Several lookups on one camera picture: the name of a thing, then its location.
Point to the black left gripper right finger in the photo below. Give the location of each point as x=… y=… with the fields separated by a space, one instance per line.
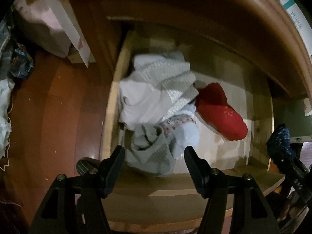
x=251 y=211

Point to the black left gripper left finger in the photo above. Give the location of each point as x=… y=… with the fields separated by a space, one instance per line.
x=74 y=204

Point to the dark blue underwear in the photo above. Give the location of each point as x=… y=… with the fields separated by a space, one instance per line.
x=278 y=145

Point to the red underwear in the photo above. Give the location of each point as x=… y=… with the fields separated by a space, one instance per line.
x=214 y=109

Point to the wooden nightstand drawer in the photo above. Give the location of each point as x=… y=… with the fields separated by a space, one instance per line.
x=142 y=202

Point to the white grey garment pile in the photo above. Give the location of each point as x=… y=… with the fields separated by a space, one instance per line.
x=159 y=86

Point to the brown wooden nightstand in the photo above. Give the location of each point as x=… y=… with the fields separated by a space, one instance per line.
x=259 y=31

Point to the white Xincci shoe box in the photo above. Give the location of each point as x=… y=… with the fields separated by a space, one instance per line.
x=300 y=21

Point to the pink white paper bag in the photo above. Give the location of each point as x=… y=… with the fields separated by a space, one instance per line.
x=53 y=25

